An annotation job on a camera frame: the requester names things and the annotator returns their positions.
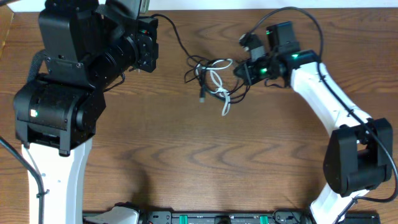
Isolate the black USB cable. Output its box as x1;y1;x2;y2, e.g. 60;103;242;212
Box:
150;12;251;105

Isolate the white USB cable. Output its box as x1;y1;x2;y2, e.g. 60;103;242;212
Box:
195;58;234;117

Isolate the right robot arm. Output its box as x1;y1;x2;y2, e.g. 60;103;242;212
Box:
233;21;397;223

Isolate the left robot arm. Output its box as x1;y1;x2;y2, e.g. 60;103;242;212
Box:
13;0;159;223

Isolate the brown cardboard panel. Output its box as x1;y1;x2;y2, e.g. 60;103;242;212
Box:
0;6;14;55

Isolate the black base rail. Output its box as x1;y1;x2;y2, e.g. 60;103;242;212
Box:
82;202;382;224

